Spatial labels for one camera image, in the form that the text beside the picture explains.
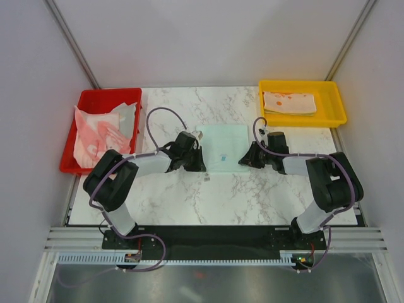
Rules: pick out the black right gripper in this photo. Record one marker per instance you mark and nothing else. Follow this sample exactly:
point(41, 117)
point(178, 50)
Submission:
point(249, 159)

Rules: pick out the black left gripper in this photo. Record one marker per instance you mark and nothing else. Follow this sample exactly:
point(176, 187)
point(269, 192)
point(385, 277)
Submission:
point(199, 165)

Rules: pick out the mint green towel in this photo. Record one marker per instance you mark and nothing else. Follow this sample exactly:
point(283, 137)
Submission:
point(223, 145)

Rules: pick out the orange fox towel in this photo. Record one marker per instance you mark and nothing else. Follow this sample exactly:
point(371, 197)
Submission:
point(301, 104)

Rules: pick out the grey towel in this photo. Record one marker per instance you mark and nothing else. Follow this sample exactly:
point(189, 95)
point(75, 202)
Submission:
point(126, 118)

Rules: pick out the pink patterned towel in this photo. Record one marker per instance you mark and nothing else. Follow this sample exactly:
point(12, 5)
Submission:
point(97, 133)

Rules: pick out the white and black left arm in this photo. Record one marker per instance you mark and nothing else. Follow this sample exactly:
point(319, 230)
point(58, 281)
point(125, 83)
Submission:
point(110, 182)

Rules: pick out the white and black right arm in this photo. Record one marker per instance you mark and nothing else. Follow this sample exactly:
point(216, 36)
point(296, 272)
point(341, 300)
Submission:
point(334, 184)

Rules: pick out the white towel label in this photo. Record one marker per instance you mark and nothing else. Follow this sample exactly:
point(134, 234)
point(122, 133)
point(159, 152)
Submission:
point(207, 177)

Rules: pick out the yellow plastic bin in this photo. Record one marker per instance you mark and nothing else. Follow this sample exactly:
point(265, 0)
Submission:
point(330, 110)

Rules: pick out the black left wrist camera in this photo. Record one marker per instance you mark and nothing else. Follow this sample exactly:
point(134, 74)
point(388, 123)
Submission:
point(188, 141)

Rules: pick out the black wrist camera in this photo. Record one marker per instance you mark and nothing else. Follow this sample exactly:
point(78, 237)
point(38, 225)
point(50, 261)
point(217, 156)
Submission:
point(277, 142)
point(188, 141)

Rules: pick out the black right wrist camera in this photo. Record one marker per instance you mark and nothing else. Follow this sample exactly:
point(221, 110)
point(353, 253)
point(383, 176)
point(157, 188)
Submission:
point(277, 142)

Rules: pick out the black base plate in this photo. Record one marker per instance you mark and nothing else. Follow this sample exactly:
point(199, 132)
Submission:
point(231, 241)

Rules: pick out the white slotted cable duct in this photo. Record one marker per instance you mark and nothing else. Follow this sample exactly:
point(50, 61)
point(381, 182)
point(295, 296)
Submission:
point(123, 259)

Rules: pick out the aluminium frame rail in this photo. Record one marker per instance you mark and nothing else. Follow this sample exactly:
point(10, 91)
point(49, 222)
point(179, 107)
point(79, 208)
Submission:
point(340, 239)

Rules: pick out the right corner aluminium post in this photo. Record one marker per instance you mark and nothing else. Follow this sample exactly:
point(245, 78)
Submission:
point(354, 32)

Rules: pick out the corner aluminium post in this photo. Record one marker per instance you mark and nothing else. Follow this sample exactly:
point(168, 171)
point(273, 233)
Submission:
point(63, 27)
point(354, 32)

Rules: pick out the left corner aluminium post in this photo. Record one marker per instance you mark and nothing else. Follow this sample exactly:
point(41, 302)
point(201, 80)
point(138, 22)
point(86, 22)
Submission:
point(63, 27)

